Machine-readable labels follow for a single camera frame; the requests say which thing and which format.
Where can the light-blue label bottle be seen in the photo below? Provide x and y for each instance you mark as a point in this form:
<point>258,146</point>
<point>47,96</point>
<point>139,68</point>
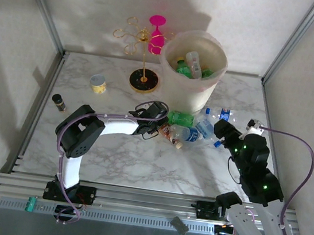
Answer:
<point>205,126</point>

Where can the green plastic bottle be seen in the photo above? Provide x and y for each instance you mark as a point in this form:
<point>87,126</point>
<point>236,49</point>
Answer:
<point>184,69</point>
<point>181,118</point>
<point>208,73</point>

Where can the blue-label clear water bottle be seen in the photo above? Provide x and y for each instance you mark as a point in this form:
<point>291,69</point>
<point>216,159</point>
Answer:
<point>191,134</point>

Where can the clear bottle red label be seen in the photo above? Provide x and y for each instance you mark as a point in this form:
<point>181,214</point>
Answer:
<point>195,64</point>

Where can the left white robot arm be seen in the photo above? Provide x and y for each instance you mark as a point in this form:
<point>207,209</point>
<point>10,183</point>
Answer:
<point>115,125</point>

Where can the white round bin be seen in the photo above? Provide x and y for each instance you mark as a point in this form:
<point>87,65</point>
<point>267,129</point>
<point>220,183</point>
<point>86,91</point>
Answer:
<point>182,103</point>

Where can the blue-cap dark-blue label bottle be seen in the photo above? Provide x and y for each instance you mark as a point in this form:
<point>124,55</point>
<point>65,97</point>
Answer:
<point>224,114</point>

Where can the yellow tin can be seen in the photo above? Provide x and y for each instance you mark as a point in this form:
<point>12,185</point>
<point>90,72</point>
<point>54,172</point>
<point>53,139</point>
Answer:
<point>98,86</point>

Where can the pink wine glass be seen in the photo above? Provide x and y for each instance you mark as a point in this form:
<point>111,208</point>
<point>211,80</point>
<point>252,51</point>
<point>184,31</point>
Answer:
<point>157,44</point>

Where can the small dark black-capped bottle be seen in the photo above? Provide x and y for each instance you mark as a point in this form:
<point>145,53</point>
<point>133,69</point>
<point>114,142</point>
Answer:
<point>58,101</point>

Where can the grey rectangular clip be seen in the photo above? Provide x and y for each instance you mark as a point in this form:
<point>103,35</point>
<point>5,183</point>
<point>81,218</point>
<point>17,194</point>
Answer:
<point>179,226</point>

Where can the green terminal connector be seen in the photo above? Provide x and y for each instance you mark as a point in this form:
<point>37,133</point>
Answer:
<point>31,204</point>

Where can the aluminium side rail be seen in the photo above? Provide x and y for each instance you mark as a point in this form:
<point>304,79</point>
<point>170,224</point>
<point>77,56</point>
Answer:
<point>271,115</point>
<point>39,107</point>

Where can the aluminium rear rail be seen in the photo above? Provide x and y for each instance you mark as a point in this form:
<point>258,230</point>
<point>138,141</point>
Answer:
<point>238,73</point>

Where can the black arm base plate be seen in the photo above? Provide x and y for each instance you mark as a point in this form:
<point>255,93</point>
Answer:
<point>89,194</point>
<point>205,209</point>

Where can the aluminium front rail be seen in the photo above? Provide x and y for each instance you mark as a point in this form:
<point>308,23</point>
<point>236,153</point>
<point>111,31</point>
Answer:
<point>146,201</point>

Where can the aluminium upright post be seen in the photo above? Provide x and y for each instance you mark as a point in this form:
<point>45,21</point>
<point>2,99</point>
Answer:
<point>294,37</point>
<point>41,3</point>

